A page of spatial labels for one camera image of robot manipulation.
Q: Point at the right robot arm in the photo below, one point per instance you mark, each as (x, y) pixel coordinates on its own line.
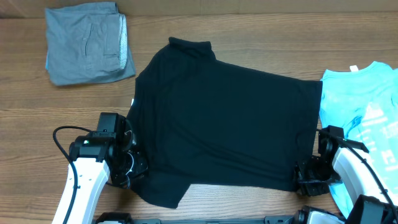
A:
(343, 161)

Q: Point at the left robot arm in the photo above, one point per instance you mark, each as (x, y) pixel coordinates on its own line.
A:
(105, 156)

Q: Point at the light blue t-shirt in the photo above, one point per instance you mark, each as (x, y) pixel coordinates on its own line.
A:
(364, 104)

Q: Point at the folded grey shorts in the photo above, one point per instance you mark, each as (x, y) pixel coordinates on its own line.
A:
(87, 44)

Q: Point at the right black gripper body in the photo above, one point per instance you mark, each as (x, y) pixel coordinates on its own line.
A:
(314, 175)

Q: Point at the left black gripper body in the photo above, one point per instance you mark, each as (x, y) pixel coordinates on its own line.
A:
(132, 165)

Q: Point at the black t-shirt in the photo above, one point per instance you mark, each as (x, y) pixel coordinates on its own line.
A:
(199, 120)

